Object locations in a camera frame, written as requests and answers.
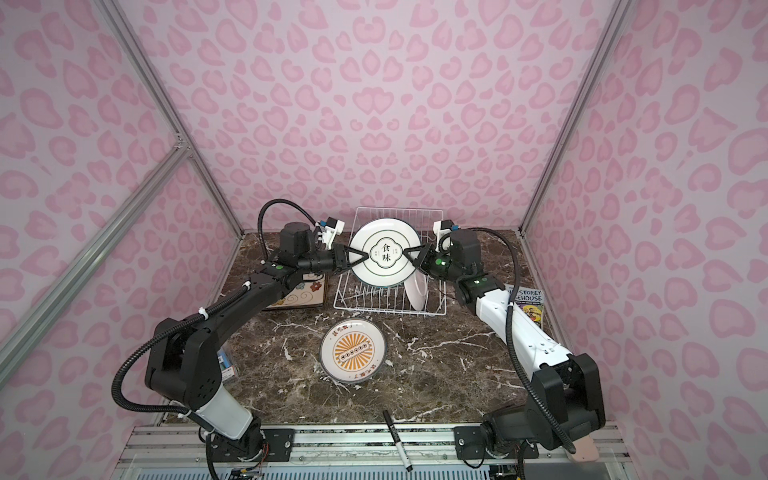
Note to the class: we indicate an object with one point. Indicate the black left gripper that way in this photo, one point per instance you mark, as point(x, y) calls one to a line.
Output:
point(341, 259)

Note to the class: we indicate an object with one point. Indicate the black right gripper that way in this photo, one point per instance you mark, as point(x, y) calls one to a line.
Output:
point(427, 252)

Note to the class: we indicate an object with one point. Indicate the white round plate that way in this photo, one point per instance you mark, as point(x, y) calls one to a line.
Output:
point(384, 240)
point(416, 288)
point(352, 351)

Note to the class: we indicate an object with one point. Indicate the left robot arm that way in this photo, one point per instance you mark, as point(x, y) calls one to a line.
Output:
point(183, 366)

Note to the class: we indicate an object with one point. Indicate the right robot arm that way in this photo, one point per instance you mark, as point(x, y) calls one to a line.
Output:
point(564, 395)

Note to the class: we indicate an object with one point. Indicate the The 143-Storey Treehouse book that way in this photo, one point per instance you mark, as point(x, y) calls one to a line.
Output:
point(532, 302)

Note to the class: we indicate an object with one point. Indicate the black marker pen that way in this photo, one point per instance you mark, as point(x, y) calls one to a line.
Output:
point(398, 444)

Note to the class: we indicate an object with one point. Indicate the box of coloured markers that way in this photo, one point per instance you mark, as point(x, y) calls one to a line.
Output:
point(227, 368)

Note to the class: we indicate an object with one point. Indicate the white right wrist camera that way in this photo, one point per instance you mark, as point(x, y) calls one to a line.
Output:
point(442, 230)

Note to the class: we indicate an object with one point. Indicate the white wire dish rack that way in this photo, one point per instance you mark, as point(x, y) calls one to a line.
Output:
point(354, 295)

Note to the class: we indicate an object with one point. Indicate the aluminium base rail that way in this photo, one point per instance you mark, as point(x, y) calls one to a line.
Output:
point(363, 451)

